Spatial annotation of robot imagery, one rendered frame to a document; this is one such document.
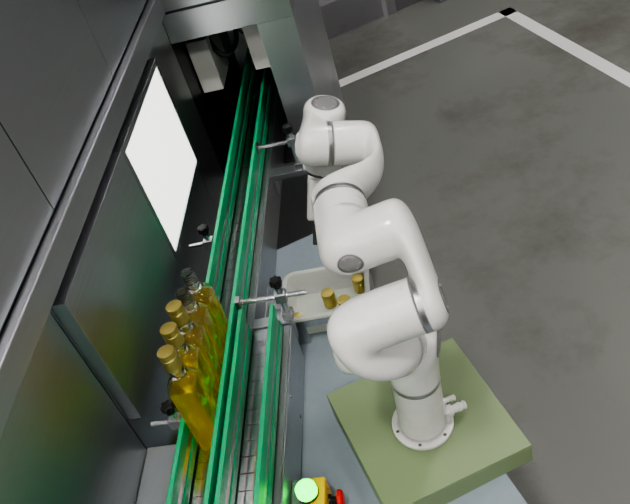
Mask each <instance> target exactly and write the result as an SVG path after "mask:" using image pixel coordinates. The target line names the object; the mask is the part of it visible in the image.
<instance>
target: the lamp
mask: <svg viewBox="0 0 630 504"><path fill-rule="evenodd" d="M295 494H296V497H297V499H298V501H299V502H301V503H302V504H310V503H312V502H314V501H315V500H316V499H317V497H318V495H319V489H318V487H317V485H316V484H315V482H314V481H313V480H311V479H302V480H300V481H299V482H298V483H297V484H296V486H295Z"/></svg>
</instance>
